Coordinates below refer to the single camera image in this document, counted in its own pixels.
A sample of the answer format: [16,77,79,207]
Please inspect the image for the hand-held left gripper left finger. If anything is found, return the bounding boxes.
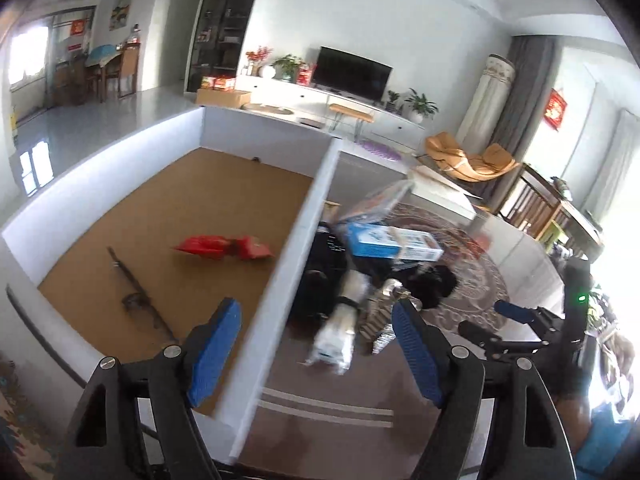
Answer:
[55,298,243,480]

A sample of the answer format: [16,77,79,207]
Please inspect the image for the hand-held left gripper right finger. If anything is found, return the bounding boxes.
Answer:
[391,299,576,480]

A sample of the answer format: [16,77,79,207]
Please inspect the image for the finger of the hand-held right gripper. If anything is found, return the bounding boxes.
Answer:
[494,300,566,331]
[459,320,548,358]

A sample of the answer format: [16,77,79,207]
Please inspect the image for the black cloth bundle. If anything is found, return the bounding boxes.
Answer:
[397,264,459,311]

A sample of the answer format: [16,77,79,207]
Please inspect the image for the white plastic pack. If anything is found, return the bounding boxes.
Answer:
[304,267,374,377]

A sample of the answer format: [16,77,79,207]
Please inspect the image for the large white cardboard box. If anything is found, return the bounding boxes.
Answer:
[0,105,344,466]

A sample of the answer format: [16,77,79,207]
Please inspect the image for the blue and white carton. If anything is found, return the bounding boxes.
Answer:
[345,222,445,262]

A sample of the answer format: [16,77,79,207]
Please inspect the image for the black box with white print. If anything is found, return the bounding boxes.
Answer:
[289,220,353,322]

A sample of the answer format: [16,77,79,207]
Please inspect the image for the round patterned table mat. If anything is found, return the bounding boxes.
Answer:
[285,204,512,361]

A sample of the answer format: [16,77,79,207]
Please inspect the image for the clear glass bottle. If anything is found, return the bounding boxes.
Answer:
[362,280,416,356]

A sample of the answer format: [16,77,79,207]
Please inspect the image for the dark wooden side table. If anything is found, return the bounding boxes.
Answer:
[549,175,607,262]

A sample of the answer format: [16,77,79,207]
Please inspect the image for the black thin rod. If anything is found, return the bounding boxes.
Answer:
[107,246,179,344]

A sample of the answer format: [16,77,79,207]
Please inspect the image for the red snack packet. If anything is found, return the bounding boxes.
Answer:
[172,234,273,262]

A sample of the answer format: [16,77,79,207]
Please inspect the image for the dark wooden chair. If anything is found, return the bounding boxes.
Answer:
[499,162,564,239]

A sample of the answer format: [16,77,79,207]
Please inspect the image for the white flat box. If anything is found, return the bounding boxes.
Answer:
[407,165,479,221]

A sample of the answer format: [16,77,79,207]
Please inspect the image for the white sheer curtain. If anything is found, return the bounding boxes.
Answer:
[594,109,640,243]

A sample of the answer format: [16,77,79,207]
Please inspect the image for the orange lounge chair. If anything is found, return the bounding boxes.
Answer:
[424,131,521,184]

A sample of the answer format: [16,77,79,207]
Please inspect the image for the clear plastic flat packet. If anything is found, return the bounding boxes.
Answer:
[337,180,416,224]

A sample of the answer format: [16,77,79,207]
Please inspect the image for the purple floor mat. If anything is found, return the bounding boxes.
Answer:
[360,139,404,161]

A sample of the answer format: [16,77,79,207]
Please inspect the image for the white tower air conditioner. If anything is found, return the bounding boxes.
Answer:
[455,53,516,149]

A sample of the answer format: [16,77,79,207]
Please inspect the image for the white television cabinet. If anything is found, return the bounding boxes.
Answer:
[234,75,432,155]

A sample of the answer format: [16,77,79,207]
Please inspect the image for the grey curtain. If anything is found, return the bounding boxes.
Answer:
[492,35,557,173]

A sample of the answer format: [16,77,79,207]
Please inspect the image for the large leafy potted plant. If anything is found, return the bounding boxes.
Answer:
[402,88,440,124]

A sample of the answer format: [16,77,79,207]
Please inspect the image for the wooden bench with metal legs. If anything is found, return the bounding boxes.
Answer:
[328,103,375,142]

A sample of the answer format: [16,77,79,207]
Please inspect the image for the brown cardboard box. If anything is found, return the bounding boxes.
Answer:
[194,88,252,110]

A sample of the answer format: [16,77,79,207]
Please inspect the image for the red boxes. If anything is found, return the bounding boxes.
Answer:
[200,74,236,92]

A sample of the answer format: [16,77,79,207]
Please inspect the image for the black flat television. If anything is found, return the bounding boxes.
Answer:
[311,46,394,104]

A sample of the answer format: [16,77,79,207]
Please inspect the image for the green potted plant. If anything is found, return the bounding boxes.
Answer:
[272,54,306,83]

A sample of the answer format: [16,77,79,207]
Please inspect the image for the red flower bouquet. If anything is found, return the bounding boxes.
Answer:
[245,46,274,77]

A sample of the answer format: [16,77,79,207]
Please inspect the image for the wooden dining table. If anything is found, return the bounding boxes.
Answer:
[84,41,142,102]

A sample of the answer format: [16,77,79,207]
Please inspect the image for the tall dark display cabinet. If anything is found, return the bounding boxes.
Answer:
[185,0,269,94]

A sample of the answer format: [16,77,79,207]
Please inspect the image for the red wall decoration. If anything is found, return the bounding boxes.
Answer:
[544,88,569,131]

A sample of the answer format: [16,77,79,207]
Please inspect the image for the framed wall picture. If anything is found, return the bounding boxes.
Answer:
[109,0,135,29]

